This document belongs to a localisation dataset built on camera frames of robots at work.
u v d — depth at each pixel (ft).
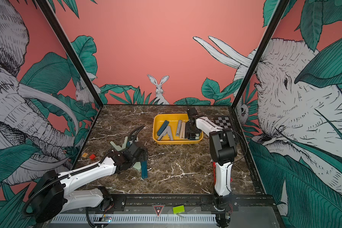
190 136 3.23
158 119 3.51
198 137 3.24
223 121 3.50
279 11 2.30
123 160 1.98
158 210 2.35
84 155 2.97
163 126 3.42
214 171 2.83
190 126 2.46
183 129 3.37
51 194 1.30
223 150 1.76
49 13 2.33
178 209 2.33
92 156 2.97
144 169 2.75
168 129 3.39
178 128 3.38
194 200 2.51
